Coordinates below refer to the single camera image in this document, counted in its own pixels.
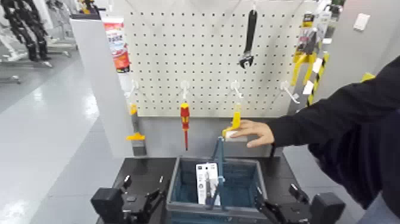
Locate white packaged hand tool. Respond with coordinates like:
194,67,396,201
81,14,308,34
195,162,221,207

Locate white perforated pegboard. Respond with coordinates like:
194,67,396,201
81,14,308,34
123,0,318,118

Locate blue plastic crate with handle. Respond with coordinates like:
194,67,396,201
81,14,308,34
165,136,270,224

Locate black adjustable wrench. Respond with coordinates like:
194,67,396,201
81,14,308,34
239,9,258,70

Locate person's dark sleeved forearm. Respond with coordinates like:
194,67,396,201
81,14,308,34
267,82,370,150

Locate yellow handled paint roller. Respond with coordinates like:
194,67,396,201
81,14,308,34
221,102,249,143

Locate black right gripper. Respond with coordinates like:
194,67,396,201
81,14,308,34
254,183,313,224

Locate white wall switch plate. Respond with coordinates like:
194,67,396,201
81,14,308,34
353,13,371,32

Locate person's dark clothed torso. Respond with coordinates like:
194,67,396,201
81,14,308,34
307,55,400,224

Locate black humanoid robot on stand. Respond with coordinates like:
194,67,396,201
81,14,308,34
0,0,53,63

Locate long yellow black hazard strip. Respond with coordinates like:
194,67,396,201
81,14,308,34
307,52,330,107

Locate red and yellow screwdriver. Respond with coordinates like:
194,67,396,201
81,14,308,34
180,102,190,151

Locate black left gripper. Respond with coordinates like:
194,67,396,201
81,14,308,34
121,175,167,224

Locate yellow handled paint brush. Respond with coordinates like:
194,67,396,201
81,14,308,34
126,103,147,157

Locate person's bare hand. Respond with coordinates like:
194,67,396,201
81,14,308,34
229,119,275,148

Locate white pegboard hook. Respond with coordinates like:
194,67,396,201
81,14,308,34
230,80,244,99
180,80,190,101
280,81,301,105
124,79,140,99

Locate packaged yellow handled pliers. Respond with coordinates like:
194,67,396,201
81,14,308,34
291,12,332,88

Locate red and white sealant tube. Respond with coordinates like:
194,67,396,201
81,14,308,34
101,15,133,95

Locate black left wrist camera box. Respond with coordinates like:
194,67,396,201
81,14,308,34
90,186,124,224

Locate white partition column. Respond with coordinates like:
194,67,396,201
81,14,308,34
69,18,136,158

